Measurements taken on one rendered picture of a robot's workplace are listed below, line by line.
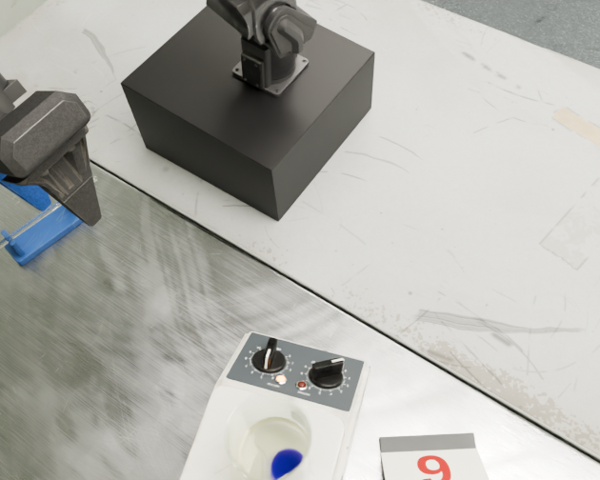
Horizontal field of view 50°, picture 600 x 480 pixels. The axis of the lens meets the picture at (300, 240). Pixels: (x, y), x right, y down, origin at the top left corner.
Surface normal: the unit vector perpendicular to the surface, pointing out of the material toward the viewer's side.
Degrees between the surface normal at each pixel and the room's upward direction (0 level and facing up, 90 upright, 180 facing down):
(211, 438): 0
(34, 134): 62
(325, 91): 4
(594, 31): 0
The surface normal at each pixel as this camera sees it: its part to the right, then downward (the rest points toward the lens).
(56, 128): 0.70, 0.17
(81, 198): 0.80, 0.35
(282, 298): -0.05, -0.51
